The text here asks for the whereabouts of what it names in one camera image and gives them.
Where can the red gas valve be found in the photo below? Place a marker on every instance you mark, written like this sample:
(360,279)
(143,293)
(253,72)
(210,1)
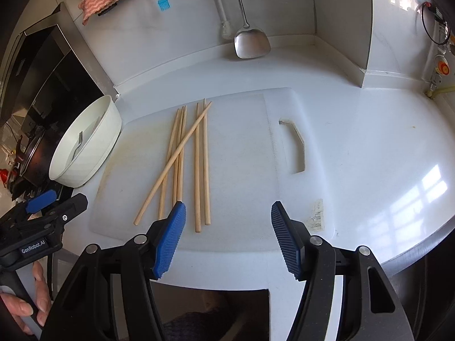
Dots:
(443,66)

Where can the metal spatula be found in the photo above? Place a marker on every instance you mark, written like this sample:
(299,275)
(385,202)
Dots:
(250,44)

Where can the dark cooking pot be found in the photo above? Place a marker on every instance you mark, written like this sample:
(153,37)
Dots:
(32,156)

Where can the white round basin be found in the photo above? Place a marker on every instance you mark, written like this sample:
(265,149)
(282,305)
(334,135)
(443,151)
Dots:
(96,149)

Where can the white plastic cutting board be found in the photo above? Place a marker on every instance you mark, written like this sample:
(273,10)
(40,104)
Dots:
(241,156)

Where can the person's left hand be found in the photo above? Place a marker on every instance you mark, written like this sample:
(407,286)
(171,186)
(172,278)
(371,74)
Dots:
(41,291)

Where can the metal fork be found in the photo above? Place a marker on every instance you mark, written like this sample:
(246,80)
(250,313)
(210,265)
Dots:
(75,149)

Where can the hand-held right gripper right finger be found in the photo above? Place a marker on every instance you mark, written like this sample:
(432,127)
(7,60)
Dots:
(288,241)

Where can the white dish brush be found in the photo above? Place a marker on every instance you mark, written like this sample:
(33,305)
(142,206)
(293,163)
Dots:
(225,30)

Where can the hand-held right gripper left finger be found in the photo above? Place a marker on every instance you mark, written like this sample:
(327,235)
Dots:
(170,241)

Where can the yellow gas pipe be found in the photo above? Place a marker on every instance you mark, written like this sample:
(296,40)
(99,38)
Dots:
(442,91)

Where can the person's dark patterned clothing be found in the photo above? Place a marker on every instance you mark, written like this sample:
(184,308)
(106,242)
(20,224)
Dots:
(199,323)

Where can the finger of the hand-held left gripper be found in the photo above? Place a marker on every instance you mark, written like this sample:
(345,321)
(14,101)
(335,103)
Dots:
(41,200)
(71,206)

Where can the bundle of wooden chopsticks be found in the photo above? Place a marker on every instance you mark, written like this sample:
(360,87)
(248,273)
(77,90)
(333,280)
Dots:
(197,167)

